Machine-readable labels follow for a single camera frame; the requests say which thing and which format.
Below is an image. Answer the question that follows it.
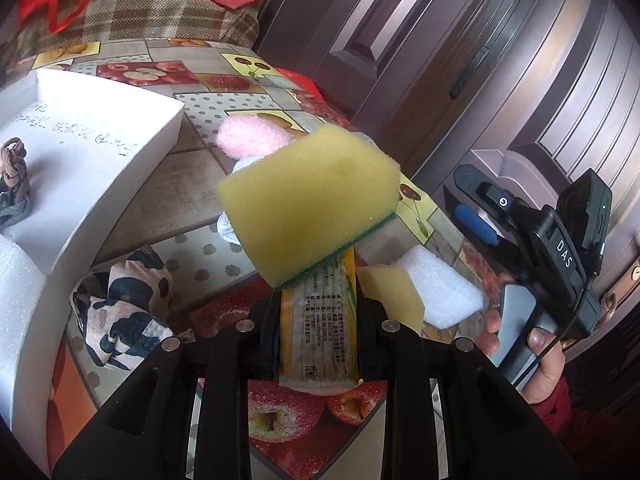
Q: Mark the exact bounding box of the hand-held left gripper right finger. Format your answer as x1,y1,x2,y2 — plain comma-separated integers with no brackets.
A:
357,294,581,480

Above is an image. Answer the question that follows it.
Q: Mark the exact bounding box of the cow print cloth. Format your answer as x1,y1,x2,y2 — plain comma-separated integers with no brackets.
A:
71,246,177,372

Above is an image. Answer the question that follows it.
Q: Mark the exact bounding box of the pink plush ball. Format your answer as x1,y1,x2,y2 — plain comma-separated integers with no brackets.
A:
215,113,294,159

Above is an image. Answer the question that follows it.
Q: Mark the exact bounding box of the white cardboard box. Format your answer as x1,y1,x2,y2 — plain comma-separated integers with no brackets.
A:
0,68,186,463

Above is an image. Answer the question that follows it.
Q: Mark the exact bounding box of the person's right hand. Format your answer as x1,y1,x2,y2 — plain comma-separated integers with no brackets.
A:
474,306,568,406

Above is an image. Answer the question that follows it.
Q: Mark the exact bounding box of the yellow sponge with green pad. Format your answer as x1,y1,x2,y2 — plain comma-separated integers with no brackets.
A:
216,125,402,289

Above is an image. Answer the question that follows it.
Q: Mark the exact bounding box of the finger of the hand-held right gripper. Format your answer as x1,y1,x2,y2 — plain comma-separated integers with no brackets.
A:
456,203,502,248
453,163,502,217

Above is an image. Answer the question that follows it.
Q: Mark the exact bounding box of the white foam block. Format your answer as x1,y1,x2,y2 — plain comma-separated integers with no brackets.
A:
0,234,51,421
394,245,485,332

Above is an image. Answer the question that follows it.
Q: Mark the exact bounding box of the yellow printed wrapper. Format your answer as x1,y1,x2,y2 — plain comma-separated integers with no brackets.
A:
278,247,362,392

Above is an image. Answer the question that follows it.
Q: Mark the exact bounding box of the plaid woven blanket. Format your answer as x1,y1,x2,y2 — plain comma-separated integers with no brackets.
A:
0,0,261,68

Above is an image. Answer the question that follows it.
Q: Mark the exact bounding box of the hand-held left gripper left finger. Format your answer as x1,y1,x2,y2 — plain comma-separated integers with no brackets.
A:
52,292,282,480

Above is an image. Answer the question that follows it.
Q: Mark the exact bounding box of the person's right forearm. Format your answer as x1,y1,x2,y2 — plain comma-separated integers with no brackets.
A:
525,375,613,443

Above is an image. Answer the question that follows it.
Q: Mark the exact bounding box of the brown panelled door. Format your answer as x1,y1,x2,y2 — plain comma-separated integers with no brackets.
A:
390,0,640,281
255,0,506,126

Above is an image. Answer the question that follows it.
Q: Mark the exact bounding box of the yellow sponge piece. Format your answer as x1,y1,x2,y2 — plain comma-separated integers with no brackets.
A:
356,265,427,335

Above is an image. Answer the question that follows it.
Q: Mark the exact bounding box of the brown knotted stocking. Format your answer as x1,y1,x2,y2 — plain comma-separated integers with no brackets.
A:
0,136,31,196

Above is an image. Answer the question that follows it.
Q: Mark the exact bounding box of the fruit print tablecloth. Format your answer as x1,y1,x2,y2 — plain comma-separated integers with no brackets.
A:
0,37,501,480

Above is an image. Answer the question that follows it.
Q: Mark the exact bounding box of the dark grey cloth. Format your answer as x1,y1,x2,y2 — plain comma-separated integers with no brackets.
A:
0,191,32,227

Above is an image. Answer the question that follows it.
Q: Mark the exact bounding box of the dark door handle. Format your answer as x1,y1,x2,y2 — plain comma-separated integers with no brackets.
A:
449,45,492,101

